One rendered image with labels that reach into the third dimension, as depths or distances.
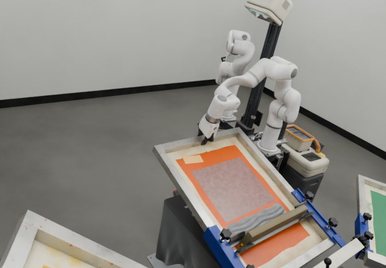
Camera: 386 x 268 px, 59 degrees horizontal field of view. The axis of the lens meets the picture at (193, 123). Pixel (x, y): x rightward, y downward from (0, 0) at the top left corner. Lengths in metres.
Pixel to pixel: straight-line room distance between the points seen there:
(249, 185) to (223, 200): 0.20
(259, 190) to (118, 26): 3.60
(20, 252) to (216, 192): 1.04
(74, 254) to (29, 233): 0.13
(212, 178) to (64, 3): 3.36
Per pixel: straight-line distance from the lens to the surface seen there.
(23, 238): 0.84
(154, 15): 5.14
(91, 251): 0.91
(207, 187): 1.65
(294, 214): 1.65
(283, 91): 1.96
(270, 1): 1.93
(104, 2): 4.76
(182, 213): 1.81
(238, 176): 1.78
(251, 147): 1.94
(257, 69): 1.77
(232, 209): 1.63
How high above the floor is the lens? 2.15
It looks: 27 degrees down
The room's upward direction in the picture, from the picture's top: 11 degrees clockwise
